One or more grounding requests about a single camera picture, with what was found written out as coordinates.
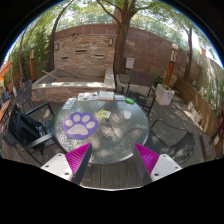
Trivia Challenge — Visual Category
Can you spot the white patterned paper sheet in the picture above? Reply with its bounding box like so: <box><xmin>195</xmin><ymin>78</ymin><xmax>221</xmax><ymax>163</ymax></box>
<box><xmin>63</xmin><ymin>98</ymin><xmax>76</xmax><ymax>110</ymax></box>

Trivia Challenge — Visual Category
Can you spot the white square planter box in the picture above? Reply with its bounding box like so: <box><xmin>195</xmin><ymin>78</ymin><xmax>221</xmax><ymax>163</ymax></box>
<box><xmin>156</xmin><ymin>84</ymin><xmax>174</xmax><ymax>105</ymax></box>

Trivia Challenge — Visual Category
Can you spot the open white book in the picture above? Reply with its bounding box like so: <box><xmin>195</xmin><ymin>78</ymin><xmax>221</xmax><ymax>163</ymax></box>
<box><xmin>98</xmin><ymin>91</ymin><xmax>114</xmax><ymax>100</ymax></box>

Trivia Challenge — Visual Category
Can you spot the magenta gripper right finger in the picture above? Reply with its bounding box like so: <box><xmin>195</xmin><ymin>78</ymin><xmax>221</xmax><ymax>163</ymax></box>
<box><xmin>133</xmin><ymin>143</ymin><xmax>182</xmax><ymax>185</ymax></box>

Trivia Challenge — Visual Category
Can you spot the yellow sticky note pad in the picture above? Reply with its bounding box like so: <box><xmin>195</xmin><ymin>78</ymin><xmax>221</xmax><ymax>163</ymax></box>
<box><xmin>99</xmin><ymin>110</ymin><xmax>111</xmax><ymax>119</ymax></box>

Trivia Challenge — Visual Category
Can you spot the purple paw print mouse pad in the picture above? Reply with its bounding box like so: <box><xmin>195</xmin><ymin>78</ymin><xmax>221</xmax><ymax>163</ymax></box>
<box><xmin>62</xmin><ymin>112</ymin><xmax>99</xmax><ymax>139</ymax></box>

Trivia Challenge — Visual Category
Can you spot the white computer mouse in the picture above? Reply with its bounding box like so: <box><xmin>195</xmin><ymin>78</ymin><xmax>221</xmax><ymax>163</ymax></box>
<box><xmin>123</xmin><ymin>111</ymin><xmax>131</xmax><ymax>119</ymax></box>

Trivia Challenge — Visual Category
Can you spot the black chair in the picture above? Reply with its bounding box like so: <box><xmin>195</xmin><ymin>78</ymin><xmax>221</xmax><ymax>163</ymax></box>
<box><xmin>145</xmin><ymin>119</ymin><xmax>196</xmax><ymax>165</ymax></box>
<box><xmin>3</xmin><ymin>102</ymin><xmax>64</xmax><ymax>164</ymax></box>

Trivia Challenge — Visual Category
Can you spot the round glass patio table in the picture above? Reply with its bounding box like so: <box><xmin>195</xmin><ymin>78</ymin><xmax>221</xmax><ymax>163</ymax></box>
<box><xmin>55</xmin><ymin>97</ymin><xmax>150</xmax><ymax>165</ymax></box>

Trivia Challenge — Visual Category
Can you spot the colourful picture booklet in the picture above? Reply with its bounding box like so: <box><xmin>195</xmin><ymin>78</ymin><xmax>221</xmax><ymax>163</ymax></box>
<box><xmin>78</xmin><ymin>92</ymin><xmax>98</xmax><ymax>102</ymax></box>

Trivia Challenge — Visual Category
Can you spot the black chair at left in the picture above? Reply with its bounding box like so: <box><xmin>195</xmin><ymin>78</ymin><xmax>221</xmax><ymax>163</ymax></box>
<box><xmin>3</xmin><ymin>102</ymin><xmax>64</xmax><ymax>164</ymax></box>

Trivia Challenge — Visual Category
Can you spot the large tree trunk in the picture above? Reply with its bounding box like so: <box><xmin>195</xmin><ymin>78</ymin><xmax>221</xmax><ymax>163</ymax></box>
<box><xmin>96</xmin><ymin>0</ymin><xmax>156</xmax><ymax>74</ymax></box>

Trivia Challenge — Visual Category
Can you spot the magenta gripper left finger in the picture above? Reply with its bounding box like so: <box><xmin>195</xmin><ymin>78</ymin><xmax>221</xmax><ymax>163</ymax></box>
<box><xmin>42</xmin><ymin>143</ymin><xmax>92</xmax><ymax>185</ymax></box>

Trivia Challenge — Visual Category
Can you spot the dark chair behind table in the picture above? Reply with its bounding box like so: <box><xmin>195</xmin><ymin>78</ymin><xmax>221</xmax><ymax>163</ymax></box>
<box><xmin>121</xmin><ymin>71</ymin><xmax>156</xmax><ymax>115</ymax></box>

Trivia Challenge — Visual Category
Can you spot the stone raised planter bed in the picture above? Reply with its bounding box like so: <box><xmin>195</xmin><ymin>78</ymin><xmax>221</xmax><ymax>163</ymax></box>
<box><xmin>32</xmin><ymin>68</ymin><xmax>116</xmax><ymax>102</ymax></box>

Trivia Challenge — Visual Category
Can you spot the wooden lamp post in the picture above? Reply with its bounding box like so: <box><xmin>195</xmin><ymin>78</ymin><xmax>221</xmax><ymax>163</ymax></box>
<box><xmin>164</xmin><ymin>43</ymin><xmax>178</xmax><ymax>85</ymax></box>

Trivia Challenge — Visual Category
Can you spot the small white card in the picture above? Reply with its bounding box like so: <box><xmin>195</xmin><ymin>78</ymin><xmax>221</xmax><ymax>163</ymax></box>
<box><xmin>115</xmin><ymin>95</ymin><xmax>125</xmax><ymax>101</ymax></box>

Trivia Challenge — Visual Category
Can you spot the black chair at right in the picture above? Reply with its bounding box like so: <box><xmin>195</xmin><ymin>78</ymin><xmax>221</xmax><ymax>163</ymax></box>
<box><xmin>145</xmin><ymin>119</ymin><xmax>196</xmax><ymax>165</ymax></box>

